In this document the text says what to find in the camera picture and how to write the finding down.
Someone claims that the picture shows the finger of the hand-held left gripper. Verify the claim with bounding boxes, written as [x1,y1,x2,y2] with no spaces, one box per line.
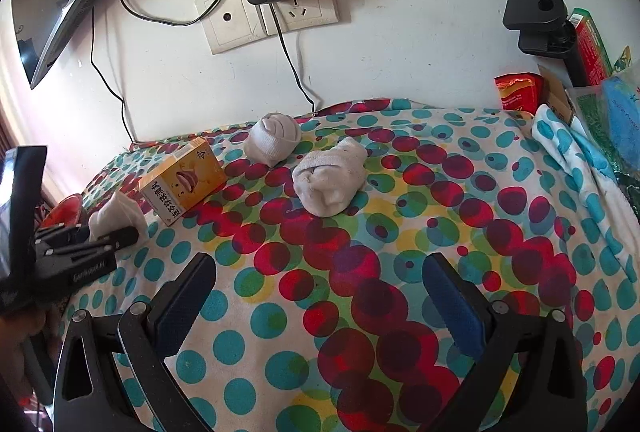
[32,223,95,247]
[42,226,141,259]

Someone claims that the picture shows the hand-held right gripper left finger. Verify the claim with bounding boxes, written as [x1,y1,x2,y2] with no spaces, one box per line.
[52,252,218,432]

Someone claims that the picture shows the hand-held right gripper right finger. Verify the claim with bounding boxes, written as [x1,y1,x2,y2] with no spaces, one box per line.
[421,253,588,432]

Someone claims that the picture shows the round red tray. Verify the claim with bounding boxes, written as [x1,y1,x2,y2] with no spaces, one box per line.
[37,193,96,231]

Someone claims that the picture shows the yellow medicine box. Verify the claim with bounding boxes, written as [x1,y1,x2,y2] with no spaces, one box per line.
[137,136,228,227]

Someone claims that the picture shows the person's left hand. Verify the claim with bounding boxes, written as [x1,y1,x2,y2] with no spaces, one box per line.
[0,307,51,413]

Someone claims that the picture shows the polka dot blanket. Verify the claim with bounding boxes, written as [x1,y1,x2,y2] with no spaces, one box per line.
[60,97,640,432]

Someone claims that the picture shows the round rolled white sock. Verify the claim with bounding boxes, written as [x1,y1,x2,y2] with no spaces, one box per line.
[244,112,302,168]

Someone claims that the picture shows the blue plastic bag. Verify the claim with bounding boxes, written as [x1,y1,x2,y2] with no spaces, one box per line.
[570,87,640,186]
[600,64,640,164]

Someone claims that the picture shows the dark flat monitor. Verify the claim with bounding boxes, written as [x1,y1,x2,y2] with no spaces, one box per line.
[10,0,169,90]

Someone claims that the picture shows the red packet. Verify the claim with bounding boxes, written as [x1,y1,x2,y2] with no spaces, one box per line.
[495,73,546,113]

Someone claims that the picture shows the brown cardboard box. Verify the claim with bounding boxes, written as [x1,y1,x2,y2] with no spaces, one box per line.
[537,62,577,123]

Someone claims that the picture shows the green box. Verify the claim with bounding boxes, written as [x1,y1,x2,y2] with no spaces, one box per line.
[567,7,614,86]

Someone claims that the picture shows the black cable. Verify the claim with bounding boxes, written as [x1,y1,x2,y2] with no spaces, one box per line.
[118,0,243,26]
[91,6,135,144]
[271,2,317,111]

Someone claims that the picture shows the beige wall plate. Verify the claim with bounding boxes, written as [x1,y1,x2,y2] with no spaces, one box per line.
[200,0,269,56]

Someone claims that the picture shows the beige wall power socket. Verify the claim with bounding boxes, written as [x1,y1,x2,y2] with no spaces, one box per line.
[257,0,341,36]

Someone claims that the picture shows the black clamp mount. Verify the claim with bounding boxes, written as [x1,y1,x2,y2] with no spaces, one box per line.
[502,0,594,88]

